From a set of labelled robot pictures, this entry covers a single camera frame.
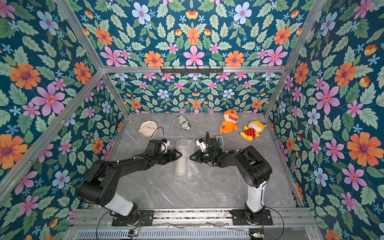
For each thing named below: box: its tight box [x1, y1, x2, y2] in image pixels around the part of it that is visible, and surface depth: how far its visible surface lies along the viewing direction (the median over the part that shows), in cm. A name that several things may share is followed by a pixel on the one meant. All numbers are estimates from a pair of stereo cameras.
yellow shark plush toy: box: [240, 120, 267, 142], surface depth 105 cm
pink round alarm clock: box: [138, 120, 158, 137], surface depth 110 cm
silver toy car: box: [177, 115, 191, 131], surface depth 113 cm
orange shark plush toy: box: [219, 109, 240, 134], surface depth 110 cm
